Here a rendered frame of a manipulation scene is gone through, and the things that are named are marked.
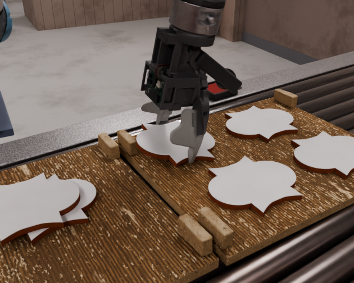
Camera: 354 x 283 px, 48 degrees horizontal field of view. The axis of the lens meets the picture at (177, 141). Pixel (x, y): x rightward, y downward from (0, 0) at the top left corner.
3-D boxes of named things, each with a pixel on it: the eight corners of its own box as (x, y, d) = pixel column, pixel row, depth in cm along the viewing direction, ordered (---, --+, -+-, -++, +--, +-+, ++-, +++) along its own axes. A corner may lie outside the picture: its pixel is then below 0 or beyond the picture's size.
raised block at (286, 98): (272, 99, 92) (273, 88, 91) (278, 98, 93) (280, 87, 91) (291, 109, 88) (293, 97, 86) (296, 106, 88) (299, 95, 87)
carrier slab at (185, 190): (114, 147, 76) (113, 140, 75) (273, 102, 94) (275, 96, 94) (226, 266, 50) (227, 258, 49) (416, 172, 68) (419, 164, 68)
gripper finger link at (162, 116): (130, 115, 73) (148, 85, 66) (158, 114, 76) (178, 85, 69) (135, 130, 72) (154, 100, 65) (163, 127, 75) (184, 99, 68)
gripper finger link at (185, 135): (165, 166, 64) (162, 109, 63) (195, 161, 67) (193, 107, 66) (175, 169, 61) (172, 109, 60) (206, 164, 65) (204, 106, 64)
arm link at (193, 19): (205, -4, 62) (236, 12, 57) (199, 25, 64) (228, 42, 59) (164, -9, 58) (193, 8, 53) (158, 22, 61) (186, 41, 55)
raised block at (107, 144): (98, 146, 73) (96, 133, 72) (107, 144, 74) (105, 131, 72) (111, 161, 69) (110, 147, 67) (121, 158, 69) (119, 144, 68)
